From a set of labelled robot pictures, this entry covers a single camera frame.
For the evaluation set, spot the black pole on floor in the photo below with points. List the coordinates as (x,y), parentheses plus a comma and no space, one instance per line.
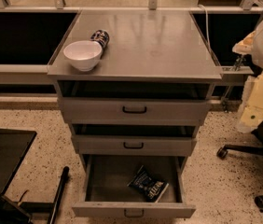
(58,196)

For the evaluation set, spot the grey top drawer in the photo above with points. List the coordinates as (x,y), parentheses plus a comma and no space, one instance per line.
(123,102)

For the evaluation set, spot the white ceramic bowl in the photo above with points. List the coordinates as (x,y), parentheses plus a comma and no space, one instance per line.
(83,55)

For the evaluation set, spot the grey middle drawer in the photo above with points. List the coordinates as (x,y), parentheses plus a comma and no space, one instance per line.
(139,140)

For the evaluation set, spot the grey drawer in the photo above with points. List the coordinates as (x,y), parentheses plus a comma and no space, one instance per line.
(107,193)
(139,140)
(123,102)

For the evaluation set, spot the grey metal drawer cabinet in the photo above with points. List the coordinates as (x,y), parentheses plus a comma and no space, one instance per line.
(163,46)

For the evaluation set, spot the grey bottom drawer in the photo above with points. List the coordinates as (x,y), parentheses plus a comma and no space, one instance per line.
(107,193)

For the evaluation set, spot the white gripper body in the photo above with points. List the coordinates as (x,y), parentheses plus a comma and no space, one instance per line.
(252,103)

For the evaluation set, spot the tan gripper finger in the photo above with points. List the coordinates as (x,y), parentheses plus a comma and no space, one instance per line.
(246,46)

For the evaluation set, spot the blue patterned can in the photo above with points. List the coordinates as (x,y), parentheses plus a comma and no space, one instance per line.
(102,37)

